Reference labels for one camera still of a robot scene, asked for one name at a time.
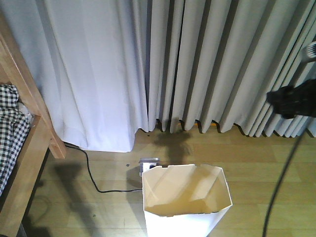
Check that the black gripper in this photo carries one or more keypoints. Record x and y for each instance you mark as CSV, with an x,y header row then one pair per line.
x,y
289,101

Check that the white floor power socket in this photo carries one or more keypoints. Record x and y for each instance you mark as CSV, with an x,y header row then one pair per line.
x,y
147,163

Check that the light grey curtain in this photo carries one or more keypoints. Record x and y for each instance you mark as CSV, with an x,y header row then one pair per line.
x,y
107,68

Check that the black white checkered bedding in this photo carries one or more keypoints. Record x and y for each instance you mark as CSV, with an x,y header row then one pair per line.
x,y
15,124

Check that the wooden bed frame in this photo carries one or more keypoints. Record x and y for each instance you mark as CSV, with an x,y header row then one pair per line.
x,y
41,137

